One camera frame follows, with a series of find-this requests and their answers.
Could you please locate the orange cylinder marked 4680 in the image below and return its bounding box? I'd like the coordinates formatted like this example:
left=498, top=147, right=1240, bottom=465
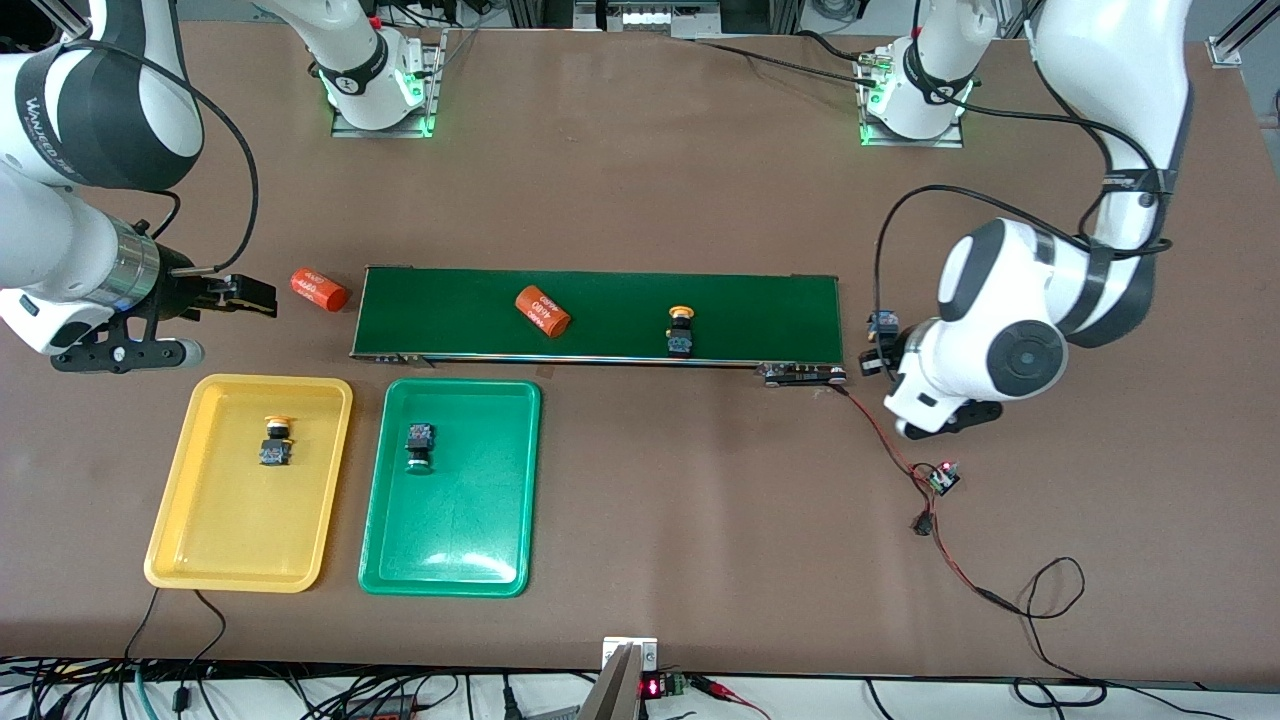
left=515, top=285, right=572, bottom=340
left=290, top=267, right=351, bottom=313

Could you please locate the yellow plastic tray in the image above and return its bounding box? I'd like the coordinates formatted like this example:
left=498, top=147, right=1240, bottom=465
left=144, top=374, right=354, bottom=594

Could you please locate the green conveyor belt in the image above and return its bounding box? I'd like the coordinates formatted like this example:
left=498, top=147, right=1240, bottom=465
left=350, top=265, right=849, bottom=389

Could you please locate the green plastic tray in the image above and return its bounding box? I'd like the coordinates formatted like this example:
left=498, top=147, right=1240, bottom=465
left=358, top=378, right=542, bottom=598

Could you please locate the red alligator clip lead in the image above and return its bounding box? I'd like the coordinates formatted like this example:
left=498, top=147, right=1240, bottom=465
left=690, top=674, right=773, bottom=720

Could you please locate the grey lit metal box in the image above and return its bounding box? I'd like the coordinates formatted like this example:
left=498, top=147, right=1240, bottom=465
left=573, top=0, right=721, bottom=41

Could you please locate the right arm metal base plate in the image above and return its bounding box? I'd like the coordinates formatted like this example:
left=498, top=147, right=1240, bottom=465
left=331, top=28, right=442, bottom=139

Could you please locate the red black conveyor wire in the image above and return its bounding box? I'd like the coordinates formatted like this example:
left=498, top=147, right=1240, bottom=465
left=830, top=385, right=1021, bottom=613

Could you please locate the aluminium frame profile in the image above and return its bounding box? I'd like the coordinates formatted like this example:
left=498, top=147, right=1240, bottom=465
left=1208, top=0, right=1280, bottom=69
left=40, top=0, right=93, bottom=43

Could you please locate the looped black power cable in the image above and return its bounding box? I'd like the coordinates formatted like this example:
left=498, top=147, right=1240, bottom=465
left=1012, top=557, right=1111, bottom=707

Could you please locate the black table cable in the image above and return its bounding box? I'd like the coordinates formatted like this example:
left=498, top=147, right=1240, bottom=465
left=690, top=30, right=886, bottom=91

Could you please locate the thin black cable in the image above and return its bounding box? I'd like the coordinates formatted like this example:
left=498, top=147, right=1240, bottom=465
left=122, top=588, right=161, bottom=666
left=178, top=590, right=228, bottom=713

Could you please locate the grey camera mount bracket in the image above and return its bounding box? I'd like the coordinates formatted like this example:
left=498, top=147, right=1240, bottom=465
left=578, top=636, right=661, bottom=720

